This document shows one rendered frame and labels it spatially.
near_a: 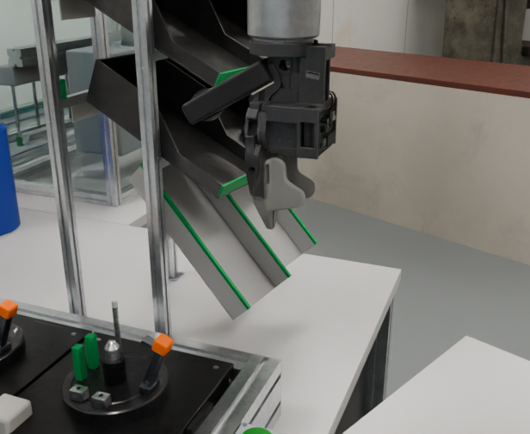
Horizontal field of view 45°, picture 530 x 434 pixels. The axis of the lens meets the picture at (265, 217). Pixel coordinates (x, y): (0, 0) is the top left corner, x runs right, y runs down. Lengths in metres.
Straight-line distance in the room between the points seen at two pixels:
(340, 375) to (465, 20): 5.49
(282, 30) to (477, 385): 0.72
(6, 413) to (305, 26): 0.58
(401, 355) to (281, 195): 2.12
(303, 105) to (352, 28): 5.55
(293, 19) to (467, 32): 5.77
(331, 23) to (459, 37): 1.25
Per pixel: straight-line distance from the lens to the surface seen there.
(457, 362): 1.20
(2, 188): 1.75
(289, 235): 1.24
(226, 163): 1.03
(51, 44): 1.04
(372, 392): 1.63
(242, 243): 1.11
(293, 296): 1.36
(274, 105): 0.67
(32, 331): 1.09
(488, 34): 6.28
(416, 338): 2.91
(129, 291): 1.41
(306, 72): 0.67
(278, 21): 0.65
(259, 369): 0.97
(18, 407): 0.89
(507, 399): 1.14
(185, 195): 1.10
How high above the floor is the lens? 1.50
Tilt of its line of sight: 21 degrees down
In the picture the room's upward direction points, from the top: straight up
